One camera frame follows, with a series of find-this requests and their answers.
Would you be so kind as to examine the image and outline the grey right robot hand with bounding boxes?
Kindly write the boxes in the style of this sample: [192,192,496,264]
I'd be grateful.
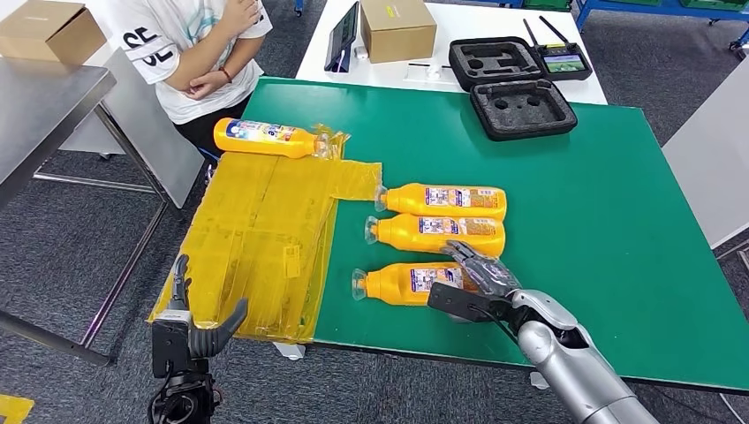
[442,239,523,300]

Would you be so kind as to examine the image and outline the person's left hand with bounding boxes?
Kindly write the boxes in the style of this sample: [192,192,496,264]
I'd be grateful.
[182,71,226,102]

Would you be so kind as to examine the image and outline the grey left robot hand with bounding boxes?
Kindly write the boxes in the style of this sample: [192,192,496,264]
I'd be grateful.
[170,254,250,360]

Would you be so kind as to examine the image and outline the person's right hand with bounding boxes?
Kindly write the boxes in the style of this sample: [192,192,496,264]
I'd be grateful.
[219,0,262,37]

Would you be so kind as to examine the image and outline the orange detergent bottle clear cap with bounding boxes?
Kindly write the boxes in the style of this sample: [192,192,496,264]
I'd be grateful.
[374,183,509,223]
[351,261,481,307]
[363,213,507,259]
[213,117,330,160]

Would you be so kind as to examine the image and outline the black tablet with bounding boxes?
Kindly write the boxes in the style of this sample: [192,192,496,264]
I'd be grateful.
[323,1,359,73]

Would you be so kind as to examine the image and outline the person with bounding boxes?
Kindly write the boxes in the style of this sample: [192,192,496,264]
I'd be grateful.
[110,0,273,156]

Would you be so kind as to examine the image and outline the yellow taped cardboard sheet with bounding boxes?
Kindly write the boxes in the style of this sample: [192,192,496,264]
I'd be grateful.
[147,124,383,345]

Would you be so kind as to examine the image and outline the black foam-lined open case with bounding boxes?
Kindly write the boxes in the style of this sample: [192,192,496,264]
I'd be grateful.
[448,35,579,142]

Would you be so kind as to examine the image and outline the cardboard box yellow sticker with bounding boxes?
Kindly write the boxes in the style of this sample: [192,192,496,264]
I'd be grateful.
[359,0,438,64]

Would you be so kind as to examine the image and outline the steel table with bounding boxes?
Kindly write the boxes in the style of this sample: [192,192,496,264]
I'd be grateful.
[0,57,170,368]

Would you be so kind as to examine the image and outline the plain brown cardboard box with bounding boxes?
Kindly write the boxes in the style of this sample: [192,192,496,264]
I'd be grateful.
[0,0,108,65]

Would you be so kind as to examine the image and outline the yellow floor tape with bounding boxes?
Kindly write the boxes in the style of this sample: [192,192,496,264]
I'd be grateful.
[0,395,35,424]

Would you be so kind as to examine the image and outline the black remote controller with antennas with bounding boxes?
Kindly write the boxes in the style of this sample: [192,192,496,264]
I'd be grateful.
[522,16,594,82]

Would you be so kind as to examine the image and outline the light grey table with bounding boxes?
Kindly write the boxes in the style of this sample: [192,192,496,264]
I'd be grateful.
[662,60,749,252]

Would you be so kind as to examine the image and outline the blue metal rack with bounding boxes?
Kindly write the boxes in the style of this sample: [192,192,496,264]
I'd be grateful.
[573,0,749,58]

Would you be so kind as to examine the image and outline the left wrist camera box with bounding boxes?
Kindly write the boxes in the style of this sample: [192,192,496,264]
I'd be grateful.
[150,310,193,379]

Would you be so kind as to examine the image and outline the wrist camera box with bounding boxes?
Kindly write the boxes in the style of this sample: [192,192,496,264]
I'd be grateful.
[427,280,511,325]
[150,310,193,379]

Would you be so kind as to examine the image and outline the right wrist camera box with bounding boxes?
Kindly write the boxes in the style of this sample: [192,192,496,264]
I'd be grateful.
[427,280,511,325]

